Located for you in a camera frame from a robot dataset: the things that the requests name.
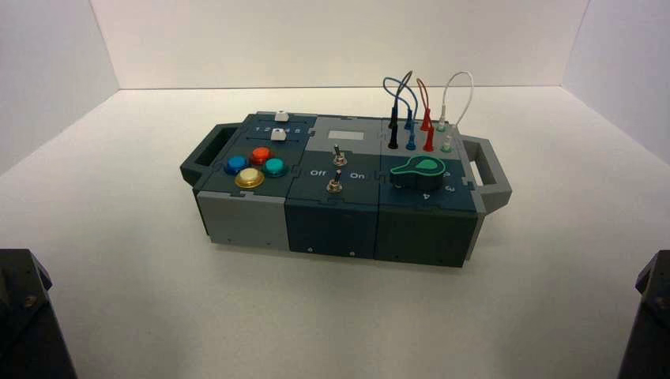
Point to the silver toggle switch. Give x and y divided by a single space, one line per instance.
335 183
337 156

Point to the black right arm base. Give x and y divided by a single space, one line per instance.
649 329

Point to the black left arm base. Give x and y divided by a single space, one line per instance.
26 324

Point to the grey and teal task box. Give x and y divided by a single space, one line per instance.
335 225

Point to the grey display window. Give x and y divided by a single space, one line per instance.
345 135

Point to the teal push button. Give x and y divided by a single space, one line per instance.
274 166

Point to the white slider knob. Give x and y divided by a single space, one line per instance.
282 115
278 135

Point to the red push button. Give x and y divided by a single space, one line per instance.
260 155

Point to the green rotary knob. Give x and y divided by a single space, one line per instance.
418 173

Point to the yellow push button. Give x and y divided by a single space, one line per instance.
249 178

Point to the blue push button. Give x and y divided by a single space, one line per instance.
236 164

